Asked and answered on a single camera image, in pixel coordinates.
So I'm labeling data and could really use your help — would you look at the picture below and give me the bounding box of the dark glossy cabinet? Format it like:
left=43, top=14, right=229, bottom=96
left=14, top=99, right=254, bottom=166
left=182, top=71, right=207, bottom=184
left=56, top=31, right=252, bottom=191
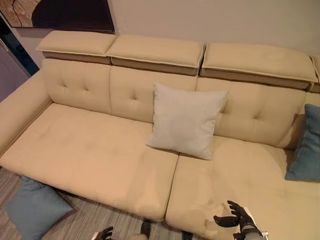
left=0, top=11, right=41, bottom=100

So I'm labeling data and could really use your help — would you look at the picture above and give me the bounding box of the light grey square cushion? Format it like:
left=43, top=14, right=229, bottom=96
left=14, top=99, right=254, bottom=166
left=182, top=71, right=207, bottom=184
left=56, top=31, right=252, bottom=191
left=145, top=81, right=230, bottom=161

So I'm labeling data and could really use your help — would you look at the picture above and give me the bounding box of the cream leather sofa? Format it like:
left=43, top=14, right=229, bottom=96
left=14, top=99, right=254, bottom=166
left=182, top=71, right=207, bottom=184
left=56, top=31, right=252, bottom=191
left=0, top=29, right=320, bottom=240

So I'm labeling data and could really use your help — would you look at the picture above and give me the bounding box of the dark framed wall picture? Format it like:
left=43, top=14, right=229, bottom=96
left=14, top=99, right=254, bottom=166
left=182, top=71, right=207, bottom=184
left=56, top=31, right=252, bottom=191
left=4, top=0, right=116, bottom=35

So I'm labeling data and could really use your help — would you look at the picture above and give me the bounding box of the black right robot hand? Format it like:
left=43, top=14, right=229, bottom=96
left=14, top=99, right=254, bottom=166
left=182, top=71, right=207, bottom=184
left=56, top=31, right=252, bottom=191
left=213, top=199, right=256, bottom=229

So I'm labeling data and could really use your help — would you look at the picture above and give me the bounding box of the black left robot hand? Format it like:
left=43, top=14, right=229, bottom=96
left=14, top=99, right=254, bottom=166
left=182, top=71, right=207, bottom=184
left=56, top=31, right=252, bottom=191
left=95, top=226, right=115, bottom=240

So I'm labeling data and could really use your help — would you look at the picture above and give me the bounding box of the teal blue cushion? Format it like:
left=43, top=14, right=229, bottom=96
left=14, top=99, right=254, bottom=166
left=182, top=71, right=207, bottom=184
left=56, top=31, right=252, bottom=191
left=284, top=103, right=320, bottom=182
left=5, top=175, right=75, bottom=240

